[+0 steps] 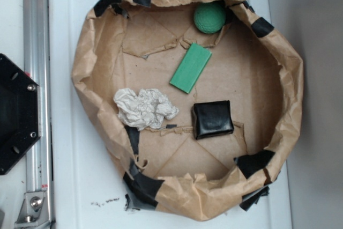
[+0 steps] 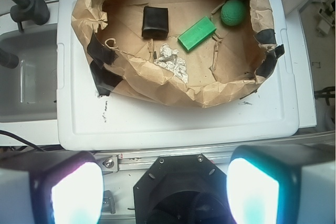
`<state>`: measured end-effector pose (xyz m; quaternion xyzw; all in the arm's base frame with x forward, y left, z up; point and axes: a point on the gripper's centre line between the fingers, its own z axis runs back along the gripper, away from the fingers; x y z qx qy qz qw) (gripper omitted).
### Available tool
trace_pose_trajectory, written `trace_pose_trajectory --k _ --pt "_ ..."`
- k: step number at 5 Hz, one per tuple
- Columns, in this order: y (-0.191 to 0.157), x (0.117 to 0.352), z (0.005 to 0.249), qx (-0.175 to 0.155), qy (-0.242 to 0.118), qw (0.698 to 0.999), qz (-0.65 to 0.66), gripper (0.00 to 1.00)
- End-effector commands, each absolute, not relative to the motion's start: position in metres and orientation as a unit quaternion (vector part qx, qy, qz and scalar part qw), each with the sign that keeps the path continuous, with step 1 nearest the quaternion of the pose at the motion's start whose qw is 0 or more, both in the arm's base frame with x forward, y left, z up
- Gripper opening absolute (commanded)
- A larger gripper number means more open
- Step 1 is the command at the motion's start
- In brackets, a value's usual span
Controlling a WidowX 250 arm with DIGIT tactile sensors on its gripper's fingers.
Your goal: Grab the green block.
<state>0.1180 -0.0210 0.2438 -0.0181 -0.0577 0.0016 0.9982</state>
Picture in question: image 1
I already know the green rectangular block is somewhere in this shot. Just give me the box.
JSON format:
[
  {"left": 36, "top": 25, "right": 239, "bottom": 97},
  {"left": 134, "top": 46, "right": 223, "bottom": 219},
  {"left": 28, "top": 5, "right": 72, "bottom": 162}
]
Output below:
[{"left": 169, "top": 43, "right": 212, "bottom": 93}]

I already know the crumpled white paper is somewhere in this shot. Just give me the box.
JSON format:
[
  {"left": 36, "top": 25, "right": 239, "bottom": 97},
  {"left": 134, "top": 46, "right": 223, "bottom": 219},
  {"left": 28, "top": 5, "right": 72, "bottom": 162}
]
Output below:
[{"left": 113, "top": 88, "right": 179, "bottom": 131}]

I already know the brown paper bag tray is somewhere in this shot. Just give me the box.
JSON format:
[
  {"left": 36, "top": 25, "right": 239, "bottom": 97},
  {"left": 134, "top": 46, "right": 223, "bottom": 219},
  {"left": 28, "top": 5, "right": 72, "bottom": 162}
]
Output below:
[{"left": 71, "top": 0, "right": 303, "bottom": 221}]

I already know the black taped cube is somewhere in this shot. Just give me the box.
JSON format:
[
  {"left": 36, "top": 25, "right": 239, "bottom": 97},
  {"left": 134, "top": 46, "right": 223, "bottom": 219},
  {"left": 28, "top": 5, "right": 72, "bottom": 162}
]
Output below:
[{"left": 191, "top": 100, "right": 234, "bottom": 140}]

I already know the green dimpled ball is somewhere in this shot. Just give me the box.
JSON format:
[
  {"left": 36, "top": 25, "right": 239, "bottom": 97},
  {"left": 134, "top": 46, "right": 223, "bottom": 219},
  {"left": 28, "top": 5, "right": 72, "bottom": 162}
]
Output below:
[{"left": 193, "top": 2, "right": 226, "bottom": 34}]

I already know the white plastic board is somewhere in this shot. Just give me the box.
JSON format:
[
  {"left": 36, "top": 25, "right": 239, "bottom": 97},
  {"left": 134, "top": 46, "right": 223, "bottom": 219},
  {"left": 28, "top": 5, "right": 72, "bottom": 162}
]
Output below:
[{"left": 49, "top": 0, "right": 292, "bottom": 228}]

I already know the aluminium extrusion rail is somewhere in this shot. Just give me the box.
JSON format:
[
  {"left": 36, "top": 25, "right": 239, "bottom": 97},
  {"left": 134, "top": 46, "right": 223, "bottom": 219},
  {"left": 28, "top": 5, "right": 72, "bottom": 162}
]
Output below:
[{"left": 23, "top": 0, "right": 54, "bottom": 194}]

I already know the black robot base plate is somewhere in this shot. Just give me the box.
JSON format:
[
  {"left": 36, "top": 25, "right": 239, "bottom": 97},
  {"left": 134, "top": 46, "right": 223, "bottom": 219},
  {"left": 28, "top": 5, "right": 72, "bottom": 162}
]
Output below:
[{"left": 1, "top": 54, "right": 40, "bottom": 175}]

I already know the metal corner bracket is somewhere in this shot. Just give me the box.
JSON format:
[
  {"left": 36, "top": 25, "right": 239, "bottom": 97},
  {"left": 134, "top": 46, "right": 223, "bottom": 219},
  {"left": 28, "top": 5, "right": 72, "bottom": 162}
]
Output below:
[{"left": 14, "top": 191, "right": 51, "bottom": 228}]

